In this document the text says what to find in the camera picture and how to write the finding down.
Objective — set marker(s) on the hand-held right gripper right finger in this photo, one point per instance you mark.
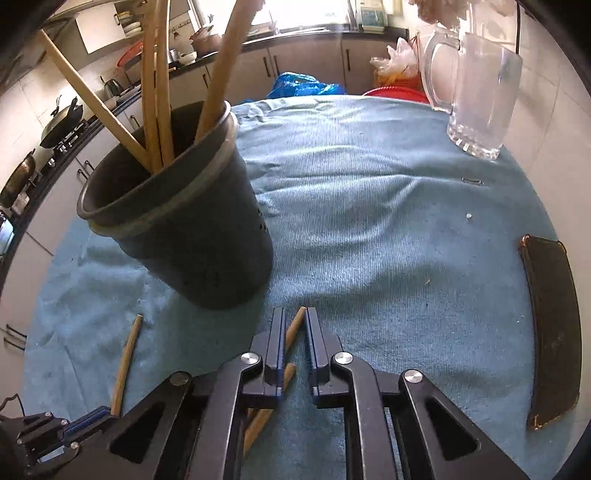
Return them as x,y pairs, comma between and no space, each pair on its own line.
314,341

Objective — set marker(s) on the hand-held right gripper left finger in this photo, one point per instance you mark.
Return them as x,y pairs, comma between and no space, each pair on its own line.
277,341

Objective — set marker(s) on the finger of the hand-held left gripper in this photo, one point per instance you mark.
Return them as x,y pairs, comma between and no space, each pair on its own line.
87,419

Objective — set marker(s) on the dark grey utensil holder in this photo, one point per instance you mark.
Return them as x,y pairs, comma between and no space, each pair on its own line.
198,221

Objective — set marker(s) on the blue towel cloth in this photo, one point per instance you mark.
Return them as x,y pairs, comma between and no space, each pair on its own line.
369,240

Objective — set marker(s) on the small metal clip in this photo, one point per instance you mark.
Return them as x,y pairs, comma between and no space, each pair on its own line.
473,181

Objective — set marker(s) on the smartphone in brown case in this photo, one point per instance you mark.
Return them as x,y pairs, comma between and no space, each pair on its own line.
554,332

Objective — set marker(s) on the brown cooking pan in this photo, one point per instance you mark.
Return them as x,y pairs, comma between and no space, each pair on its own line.
16,180

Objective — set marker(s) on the blue plastic bag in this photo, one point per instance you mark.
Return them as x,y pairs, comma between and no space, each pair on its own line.
304,86

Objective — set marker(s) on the red plastic basin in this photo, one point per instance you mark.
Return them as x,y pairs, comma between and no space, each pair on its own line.
130,56
397,93

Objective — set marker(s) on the gas stove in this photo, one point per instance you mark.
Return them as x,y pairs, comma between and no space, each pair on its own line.
74,141

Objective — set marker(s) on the clear plastic bag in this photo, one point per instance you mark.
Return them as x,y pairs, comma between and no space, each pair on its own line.
397,60

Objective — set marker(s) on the black wok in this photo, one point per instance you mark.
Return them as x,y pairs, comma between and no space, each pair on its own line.
62,124

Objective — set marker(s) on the white bowl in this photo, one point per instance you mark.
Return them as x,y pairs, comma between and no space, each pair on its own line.
187,58

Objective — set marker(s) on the clear glass pitcher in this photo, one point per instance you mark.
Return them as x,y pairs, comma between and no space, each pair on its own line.
485,92

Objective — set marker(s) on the steel kettle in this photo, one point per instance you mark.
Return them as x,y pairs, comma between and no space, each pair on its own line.
112,87

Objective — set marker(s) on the stainless steel pot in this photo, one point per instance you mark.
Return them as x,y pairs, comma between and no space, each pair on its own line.
173,56

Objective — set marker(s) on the brown clay pot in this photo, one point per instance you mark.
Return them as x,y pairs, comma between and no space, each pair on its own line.
205,40

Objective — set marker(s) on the kitchen window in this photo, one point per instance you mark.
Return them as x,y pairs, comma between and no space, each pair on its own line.
300,14

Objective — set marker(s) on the white and blue box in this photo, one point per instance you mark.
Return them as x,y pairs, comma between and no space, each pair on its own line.
371,16

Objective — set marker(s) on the stacked dishes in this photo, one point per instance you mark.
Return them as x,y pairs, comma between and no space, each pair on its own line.
128,23

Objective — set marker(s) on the upper kitchen cabinet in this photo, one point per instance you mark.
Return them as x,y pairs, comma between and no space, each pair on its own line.
101,25

